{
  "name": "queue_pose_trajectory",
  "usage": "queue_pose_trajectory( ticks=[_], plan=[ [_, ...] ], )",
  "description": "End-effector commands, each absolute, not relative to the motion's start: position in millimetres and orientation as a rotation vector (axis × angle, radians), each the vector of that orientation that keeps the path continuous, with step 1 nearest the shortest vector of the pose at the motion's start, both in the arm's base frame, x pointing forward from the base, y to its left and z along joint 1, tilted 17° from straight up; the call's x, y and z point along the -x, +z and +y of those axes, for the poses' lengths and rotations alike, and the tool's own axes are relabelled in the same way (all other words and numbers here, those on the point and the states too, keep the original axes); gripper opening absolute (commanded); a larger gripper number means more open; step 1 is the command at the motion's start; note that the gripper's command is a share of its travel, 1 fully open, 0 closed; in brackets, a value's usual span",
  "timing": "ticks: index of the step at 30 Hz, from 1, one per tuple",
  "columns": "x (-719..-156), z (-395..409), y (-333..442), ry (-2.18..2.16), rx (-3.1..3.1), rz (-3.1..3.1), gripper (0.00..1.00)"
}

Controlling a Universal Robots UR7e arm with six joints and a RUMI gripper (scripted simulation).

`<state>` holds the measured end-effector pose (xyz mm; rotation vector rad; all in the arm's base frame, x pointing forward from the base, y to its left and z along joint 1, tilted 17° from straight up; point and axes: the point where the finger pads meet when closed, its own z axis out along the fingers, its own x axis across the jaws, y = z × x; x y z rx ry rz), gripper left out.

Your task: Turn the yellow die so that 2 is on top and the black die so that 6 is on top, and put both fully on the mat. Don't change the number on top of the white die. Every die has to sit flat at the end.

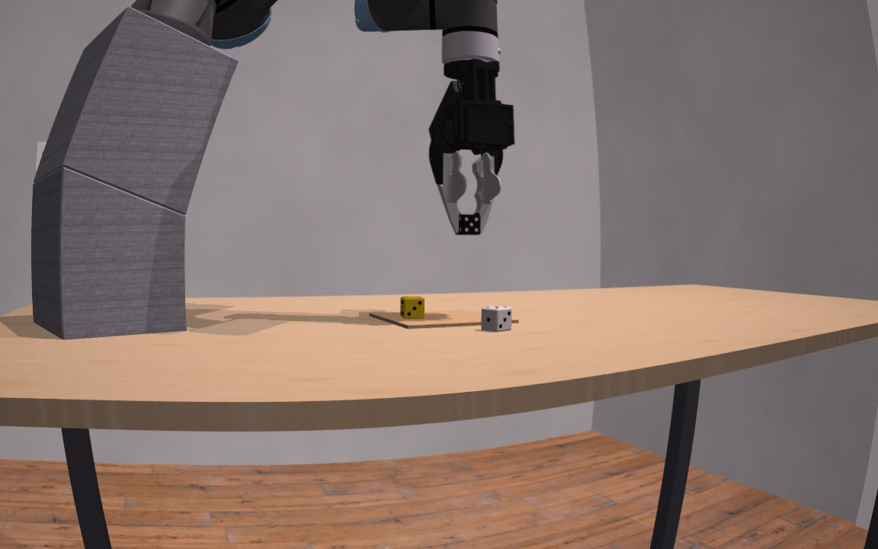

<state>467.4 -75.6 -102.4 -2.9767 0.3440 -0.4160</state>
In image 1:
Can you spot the grey die with black pips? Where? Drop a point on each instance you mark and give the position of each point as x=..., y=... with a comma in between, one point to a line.
x=496, y=319

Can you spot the yellow die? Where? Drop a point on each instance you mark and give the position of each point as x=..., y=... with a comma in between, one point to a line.
x=412, y=307

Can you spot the brown square mat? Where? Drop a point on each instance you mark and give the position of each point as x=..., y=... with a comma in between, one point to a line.
x=433, y=319

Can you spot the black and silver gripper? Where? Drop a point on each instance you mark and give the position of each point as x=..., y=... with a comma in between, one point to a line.
x=475, y=118

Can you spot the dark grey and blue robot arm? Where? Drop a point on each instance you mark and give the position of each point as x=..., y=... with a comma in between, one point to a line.
x=465, y=25

